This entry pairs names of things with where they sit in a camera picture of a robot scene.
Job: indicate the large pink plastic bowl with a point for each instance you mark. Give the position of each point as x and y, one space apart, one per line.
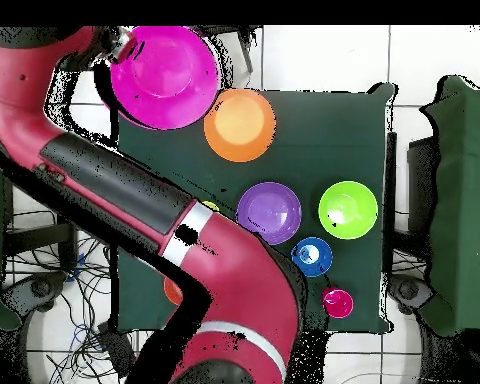
164 80

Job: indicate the large orange plastic bowl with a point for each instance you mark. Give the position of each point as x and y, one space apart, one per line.
242 128

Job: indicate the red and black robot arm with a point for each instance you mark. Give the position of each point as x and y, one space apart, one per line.
244 280

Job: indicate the black stool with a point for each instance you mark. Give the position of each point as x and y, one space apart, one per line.
246 52

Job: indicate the yellow plastic cup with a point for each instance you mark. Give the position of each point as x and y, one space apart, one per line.
210 205

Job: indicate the black metal stand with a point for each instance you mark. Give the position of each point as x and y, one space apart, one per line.
36 236

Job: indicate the purple plastic bowl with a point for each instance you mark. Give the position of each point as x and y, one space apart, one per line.
269 210

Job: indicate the dark green tablecloth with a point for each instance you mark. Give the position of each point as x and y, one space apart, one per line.
324 140

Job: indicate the small red-orange plastic bowl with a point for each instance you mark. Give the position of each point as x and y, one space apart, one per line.
172 292

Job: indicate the light green plastic bowl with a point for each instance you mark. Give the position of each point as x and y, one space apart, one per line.
348 210

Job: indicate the blue plastic bowl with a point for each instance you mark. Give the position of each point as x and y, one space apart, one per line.
314 256

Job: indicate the black power brick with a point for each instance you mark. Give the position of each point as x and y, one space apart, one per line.
118 352

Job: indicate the red plastic cup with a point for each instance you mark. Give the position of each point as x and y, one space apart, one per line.
338 304

